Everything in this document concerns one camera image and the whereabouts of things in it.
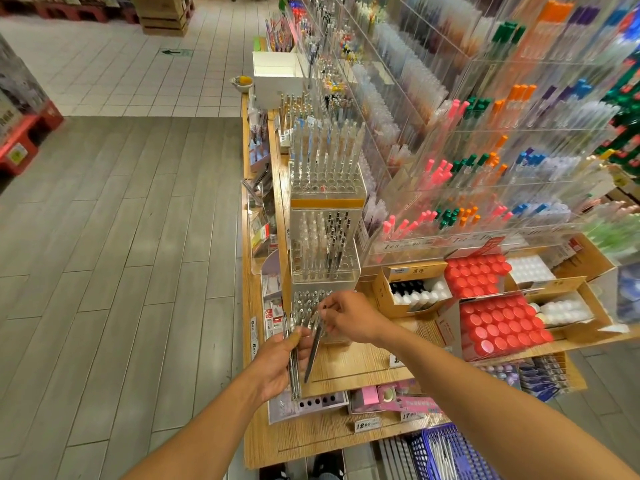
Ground person's right shoe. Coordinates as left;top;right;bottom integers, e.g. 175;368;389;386
312;453;347;480

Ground small translucent plastic organiser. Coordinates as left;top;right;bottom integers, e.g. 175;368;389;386
268;387;349;424

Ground row of hanging stationery packets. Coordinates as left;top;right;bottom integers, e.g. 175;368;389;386
247;105;291;316

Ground person's left forearm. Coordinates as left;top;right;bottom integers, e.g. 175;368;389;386
122;377;283;480

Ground clear pen bundle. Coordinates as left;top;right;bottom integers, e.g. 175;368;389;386
283;309;331;402

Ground row of black white boxes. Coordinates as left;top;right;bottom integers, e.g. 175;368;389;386
0;35;49;136

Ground person's left hand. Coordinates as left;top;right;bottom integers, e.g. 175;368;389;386
244;325;317;404

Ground pastel eraser display box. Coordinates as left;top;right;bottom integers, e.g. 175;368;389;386
485;363;526;391

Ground clear acrylic pen display tower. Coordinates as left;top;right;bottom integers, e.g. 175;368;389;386
284;89;369;341

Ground cardboard box of white glue sticks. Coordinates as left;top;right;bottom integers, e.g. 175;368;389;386
508;255;557;287
375;263;453;318
535;283;615;338

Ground blue shopping basket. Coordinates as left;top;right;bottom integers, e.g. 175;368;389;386
408;423;501;480

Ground white square box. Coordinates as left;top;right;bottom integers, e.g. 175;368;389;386
252;49;306;111

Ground person's right forearm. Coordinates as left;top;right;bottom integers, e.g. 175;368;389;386
385;329;640;480

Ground pile of pink eraser packets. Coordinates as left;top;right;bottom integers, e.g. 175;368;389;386
348;379;441;416

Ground red low goods shelf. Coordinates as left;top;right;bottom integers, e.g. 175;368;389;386
0;99;64;178
0;0;141;24

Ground blue yellow stationery packets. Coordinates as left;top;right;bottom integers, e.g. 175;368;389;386
522;355;571;401

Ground person's right hand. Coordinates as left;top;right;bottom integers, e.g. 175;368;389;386
318;289;397;347

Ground wooden glue display stand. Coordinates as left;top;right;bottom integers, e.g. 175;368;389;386
243;93;640;469

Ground large tiered acrylic pen rack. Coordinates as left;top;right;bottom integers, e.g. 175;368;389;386
300;0;640;268

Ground tray of red-capped glue sticks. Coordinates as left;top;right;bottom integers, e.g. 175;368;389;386
458;291;554;361
445;253;513;299

